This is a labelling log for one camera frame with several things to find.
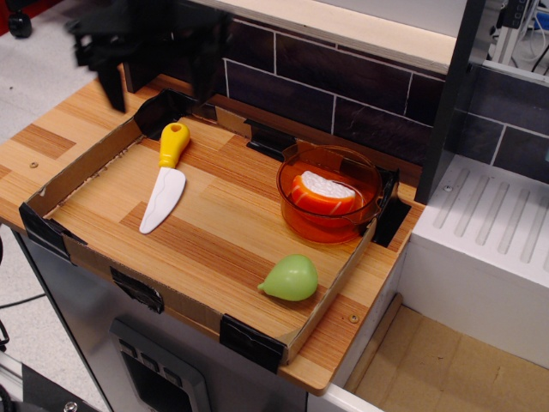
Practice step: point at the grey toy oven front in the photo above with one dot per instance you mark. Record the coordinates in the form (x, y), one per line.
(144, 361)

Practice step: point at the orange transparent plastic pot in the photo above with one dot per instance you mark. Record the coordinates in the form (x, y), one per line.
(342, 165)

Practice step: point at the white toy sink drainboard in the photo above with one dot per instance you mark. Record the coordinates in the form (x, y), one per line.
(477, 260)

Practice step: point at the green toy pear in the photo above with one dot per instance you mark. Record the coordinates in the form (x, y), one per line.
(294, 278)

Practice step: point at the yellow white toy knife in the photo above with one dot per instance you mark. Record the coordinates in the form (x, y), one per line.
(170, 182)

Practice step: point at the black vertical post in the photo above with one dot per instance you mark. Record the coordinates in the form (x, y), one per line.
(453, 104)

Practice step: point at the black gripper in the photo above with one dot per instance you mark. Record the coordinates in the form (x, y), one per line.
(152, 32)

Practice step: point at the orange white toy sushi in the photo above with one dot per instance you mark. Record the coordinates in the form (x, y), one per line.
(318, 195)

